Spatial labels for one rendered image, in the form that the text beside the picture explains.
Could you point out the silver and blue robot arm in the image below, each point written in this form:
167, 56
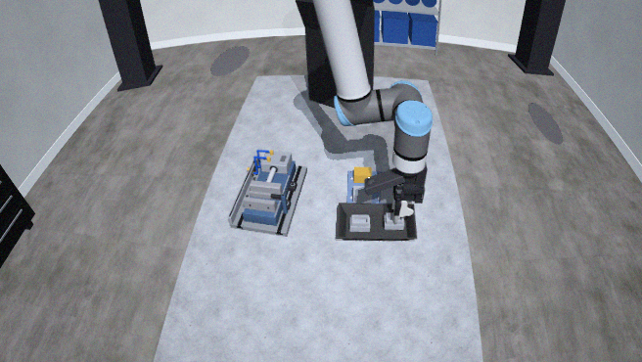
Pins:
358, 104

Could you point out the yellow block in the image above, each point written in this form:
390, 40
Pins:
360, 173

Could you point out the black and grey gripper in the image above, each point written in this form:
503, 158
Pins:
414, 185

